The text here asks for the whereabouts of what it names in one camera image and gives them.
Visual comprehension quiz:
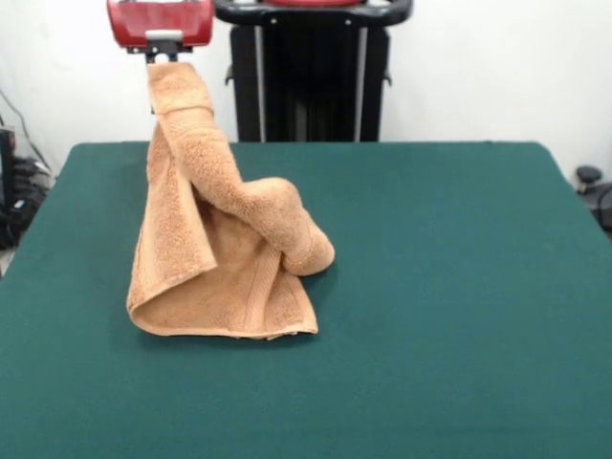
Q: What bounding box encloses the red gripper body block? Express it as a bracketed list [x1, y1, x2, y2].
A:
[105, 0, 214, 55]

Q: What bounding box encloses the tan terry towel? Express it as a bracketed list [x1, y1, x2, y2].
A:
[125, 61, 336, 341]

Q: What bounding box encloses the dark green table cloth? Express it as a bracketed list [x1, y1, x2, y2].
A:
[0, 141, 612, 459]

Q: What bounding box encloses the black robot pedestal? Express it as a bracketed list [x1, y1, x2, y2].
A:
[213, 0, 413, 143]

